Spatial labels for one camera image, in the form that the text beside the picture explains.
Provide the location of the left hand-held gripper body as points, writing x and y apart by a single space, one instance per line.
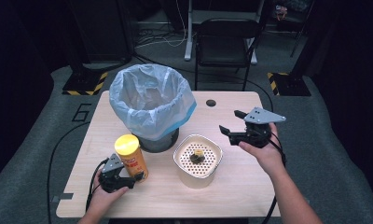
113 177

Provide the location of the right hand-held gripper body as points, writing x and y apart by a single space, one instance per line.
256 130

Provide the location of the yellow chip can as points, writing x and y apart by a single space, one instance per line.
132 158

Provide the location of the dark grey trash bin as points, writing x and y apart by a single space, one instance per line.
158 143

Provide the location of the brown food scraps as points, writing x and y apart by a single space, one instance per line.
197 156

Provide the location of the beige strainer container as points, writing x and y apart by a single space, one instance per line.
197 169

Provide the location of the person's left hand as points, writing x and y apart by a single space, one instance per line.
105 199

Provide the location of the person's right hand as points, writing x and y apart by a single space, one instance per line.
267 155

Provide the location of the grey tape strip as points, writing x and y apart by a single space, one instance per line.
62 197

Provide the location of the hazard-striped black stand base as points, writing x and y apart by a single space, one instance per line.
288 84
85 83

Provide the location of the black folding chair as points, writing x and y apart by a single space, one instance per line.
225 40

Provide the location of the black metal stand column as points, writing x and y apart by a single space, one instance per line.
97 31

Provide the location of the white metal desk frame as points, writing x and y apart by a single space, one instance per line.
189 34

